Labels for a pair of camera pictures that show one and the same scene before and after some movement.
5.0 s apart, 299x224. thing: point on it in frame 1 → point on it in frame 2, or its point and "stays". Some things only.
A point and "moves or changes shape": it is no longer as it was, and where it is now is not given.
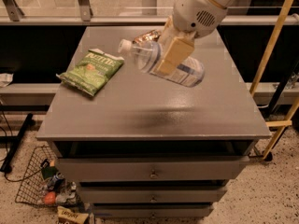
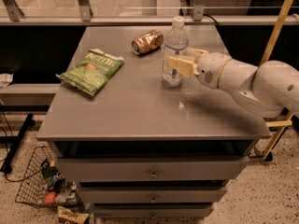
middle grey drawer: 155,195 stays
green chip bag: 92,72 stays
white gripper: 196,13 → 209,69
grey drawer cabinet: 142,148 stays
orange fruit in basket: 49,198 stays
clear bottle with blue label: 190,72 moves or changes shape
